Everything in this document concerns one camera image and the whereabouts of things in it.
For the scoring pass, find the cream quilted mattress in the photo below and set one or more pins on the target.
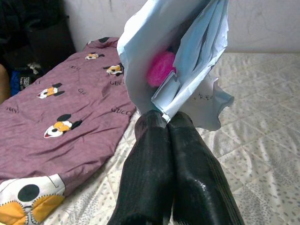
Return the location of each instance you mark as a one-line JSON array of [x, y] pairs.
[[257, 152]]

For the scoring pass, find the black bag with white print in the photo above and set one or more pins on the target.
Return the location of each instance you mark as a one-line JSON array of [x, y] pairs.
[[25, 82]]

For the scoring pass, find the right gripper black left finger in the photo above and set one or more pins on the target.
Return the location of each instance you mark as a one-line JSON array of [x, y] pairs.
[[145, 175]]

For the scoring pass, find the pink fuzzy scrap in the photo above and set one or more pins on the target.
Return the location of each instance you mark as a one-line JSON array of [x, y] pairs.
[[159, 70]]

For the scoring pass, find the purple cartoon mouse blanket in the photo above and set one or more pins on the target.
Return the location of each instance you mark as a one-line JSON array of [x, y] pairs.
[[70, 112]]

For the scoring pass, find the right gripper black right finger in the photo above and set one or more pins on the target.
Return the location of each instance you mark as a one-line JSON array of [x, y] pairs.
[[199, 182]]

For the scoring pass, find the white paper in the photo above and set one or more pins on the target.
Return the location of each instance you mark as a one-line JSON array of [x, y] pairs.
[[136, 70]]

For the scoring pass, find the person with bare legs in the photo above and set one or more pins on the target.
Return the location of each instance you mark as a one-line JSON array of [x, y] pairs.
[[3, 84]]

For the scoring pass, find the blue bag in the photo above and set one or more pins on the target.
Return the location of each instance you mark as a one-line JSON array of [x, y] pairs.
[[14, 82]]

